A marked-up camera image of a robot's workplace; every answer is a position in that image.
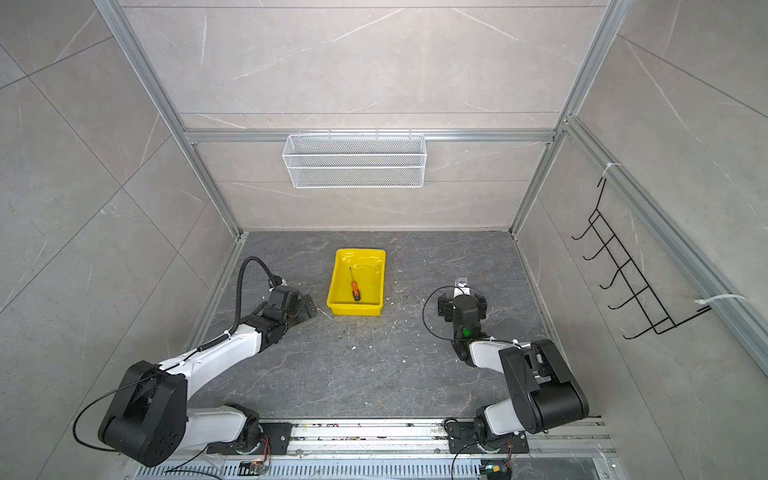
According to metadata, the orange handled screwdriver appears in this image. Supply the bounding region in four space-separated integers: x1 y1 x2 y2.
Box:
349 267 361 302

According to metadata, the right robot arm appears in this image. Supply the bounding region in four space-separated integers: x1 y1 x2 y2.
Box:
437 286 590 453

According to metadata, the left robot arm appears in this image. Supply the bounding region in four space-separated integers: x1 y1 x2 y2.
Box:
97 285 317 467

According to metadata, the yellow plastic bin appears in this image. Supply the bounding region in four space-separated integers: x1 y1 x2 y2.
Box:
326 248 386 317

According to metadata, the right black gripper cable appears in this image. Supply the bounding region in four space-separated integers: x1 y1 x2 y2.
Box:
421 285 475 344

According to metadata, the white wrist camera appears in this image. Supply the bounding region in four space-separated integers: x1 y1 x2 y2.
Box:
453 276 471 298

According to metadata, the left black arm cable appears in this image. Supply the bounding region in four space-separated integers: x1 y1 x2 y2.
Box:
233 256 283 337

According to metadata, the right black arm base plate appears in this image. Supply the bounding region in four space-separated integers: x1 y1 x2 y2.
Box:
442 418 530 455

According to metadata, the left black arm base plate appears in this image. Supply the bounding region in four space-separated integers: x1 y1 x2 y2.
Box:
206 422 293 456

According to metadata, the white wire mesh basket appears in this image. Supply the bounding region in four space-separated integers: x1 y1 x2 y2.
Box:
282 133 427 189

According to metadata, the aluminium mounting rail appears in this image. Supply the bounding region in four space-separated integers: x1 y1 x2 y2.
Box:
124 418 626 479

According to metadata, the black wire hook rack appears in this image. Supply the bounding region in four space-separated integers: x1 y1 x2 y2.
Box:
571 178 712 340

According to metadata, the white cable tie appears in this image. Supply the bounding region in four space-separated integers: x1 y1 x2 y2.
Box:
601 162 622 178

